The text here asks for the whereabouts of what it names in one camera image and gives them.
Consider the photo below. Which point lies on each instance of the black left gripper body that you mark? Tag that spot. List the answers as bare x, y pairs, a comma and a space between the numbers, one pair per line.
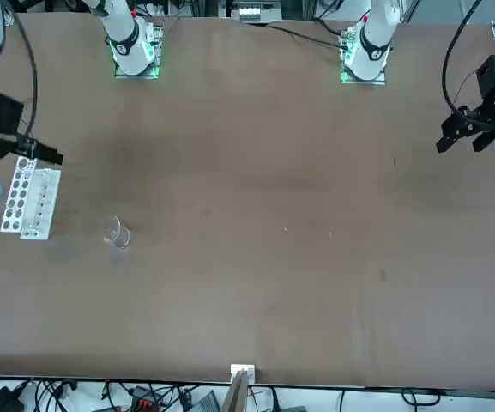
493, 77

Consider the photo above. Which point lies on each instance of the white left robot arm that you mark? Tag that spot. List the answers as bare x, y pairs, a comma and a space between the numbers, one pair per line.
371, 47

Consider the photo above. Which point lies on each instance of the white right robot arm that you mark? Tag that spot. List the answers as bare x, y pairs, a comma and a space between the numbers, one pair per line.
133, 56

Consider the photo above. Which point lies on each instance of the white test tube rack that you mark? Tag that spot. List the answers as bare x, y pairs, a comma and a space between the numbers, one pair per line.
4, 221

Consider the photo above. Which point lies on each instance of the clear glass beaker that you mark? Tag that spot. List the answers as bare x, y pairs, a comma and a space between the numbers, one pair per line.
120, 244

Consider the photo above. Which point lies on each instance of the white power strip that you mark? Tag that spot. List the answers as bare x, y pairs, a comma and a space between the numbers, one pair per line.
249, 13

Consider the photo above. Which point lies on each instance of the black orange power hub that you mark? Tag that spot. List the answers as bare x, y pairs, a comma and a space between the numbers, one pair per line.
144, 401

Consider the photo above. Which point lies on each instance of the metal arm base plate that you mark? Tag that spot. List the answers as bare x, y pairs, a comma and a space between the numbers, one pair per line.
155, 73
345, 79

